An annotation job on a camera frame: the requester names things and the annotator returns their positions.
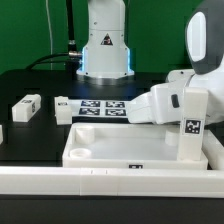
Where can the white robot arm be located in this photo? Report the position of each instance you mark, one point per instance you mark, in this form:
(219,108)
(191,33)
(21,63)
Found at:
(204,38)

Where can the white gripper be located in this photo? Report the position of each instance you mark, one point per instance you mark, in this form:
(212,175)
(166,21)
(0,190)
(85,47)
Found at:
(162,104)

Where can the white front fence rail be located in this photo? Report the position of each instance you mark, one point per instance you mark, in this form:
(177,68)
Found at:
(111,182)

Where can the white block at left edge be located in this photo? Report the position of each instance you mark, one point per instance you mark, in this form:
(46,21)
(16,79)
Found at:
(1,134)

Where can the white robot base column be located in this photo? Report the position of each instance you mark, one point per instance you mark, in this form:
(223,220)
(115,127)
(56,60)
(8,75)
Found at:
(106,55)

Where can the white right fence rail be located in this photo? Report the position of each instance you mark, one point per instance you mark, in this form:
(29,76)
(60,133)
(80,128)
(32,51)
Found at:
(213,150)

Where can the white desk tabletop tray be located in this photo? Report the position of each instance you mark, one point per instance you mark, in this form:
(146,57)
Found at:
(126,146)

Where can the white sheet with fiducial tags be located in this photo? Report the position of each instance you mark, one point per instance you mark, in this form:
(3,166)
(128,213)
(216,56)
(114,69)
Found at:
(99,108)

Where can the white fence rail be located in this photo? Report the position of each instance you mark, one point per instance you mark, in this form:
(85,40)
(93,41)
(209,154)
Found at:
(111,182)
(213,150)

